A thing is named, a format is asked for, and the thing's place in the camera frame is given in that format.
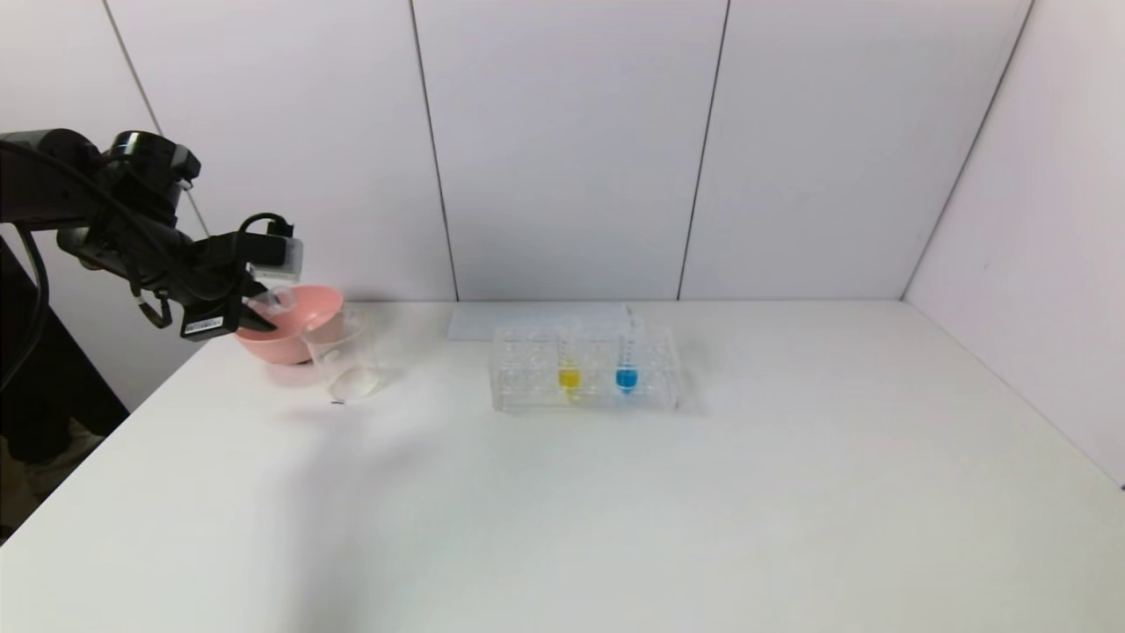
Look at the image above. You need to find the test tube with red pigment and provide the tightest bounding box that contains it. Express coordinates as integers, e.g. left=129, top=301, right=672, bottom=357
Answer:
left=249, top=285, right=301, bottom=323

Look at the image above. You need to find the test tube with yellow pigment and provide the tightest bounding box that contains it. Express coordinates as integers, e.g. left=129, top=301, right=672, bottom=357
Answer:
left=555, top=316, right=583, bottom=401

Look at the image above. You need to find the clear plastic test tube rack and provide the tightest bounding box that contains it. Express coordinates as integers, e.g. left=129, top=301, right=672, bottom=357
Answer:
left=490, top=322, right=680, bottom=413

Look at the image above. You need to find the test tube with blue pigment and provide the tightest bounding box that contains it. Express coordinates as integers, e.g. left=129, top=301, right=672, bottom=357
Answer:
left=614, top=306, right=641, bottom=397

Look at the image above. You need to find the clear glass beaker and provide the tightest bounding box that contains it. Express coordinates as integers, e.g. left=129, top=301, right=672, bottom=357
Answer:
left=301, top=308, right=386, bottom=405

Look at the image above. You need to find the white paper sheet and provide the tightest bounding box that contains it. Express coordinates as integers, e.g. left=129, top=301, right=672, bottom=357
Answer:
left=446, top=303, right=630, bottom=343

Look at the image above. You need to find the pink plastic bowl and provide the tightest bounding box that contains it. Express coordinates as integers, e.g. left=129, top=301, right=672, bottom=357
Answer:
left=233, top=284, right=345, bottom=367

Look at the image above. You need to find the person in dark trousers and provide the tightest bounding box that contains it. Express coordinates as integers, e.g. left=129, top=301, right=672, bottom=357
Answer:
left=0, top=239, right=129, bottom=469

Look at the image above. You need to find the white grey wrist camera box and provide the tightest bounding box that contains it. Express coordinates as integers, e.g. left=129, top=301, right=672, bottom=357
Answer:
left=248, top=236, right=305, bottom=285

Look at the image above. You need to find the thin black camera cable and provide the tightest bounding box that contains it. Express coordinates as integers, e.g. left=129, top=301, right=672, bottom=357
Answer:
left=237, top=212, right=293, bottom=239

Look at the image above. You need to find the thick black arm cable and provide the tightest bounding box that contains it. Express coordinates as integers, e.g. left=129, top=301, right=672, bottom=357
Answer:
left=0, top=224, right=50, bottom=393

